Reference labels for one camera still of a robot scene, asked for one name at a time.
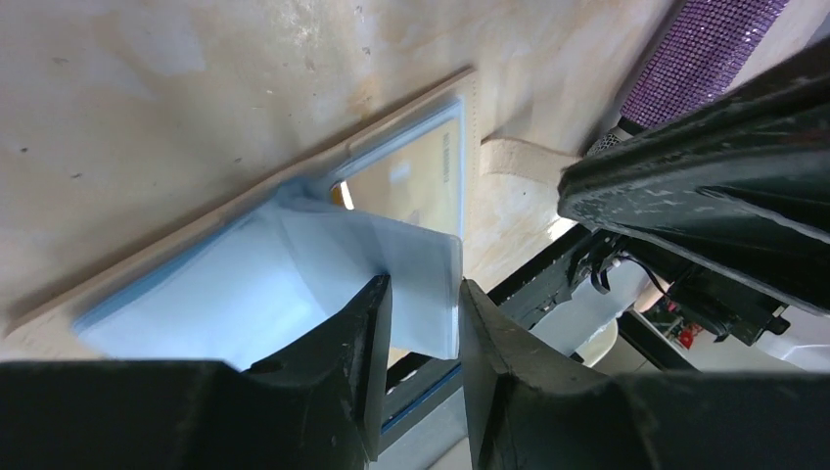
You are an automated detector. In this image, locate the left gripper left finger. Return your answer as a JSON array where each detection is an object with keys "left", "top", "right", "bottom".
[{"left": 1, "top": 275, "right": 392, "bottom": 469}]

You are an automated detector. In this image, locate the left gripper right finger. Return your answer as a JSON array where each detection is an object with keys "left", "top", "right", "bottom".
[{"left": 459, "top": 280, "right": 829, "bottom": 469}]

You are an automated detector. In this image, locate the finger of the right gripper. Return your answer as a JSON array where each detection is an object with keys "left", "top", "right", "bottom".
[{"left": 558, "top": 40, "right": 829, "bottom": 316}]

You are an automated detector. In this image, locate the purple glitter microphone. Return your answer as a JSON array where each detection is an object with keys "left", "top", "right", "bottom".
[{"left": 586, "top": 0, "right": 787, "bottom": 157}]

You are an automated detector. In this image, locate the white grey credit card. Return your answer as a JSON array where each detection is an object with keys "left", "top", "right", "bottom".
[{"left": 279, "top": 198, "right": 462, "bottom": 359}]

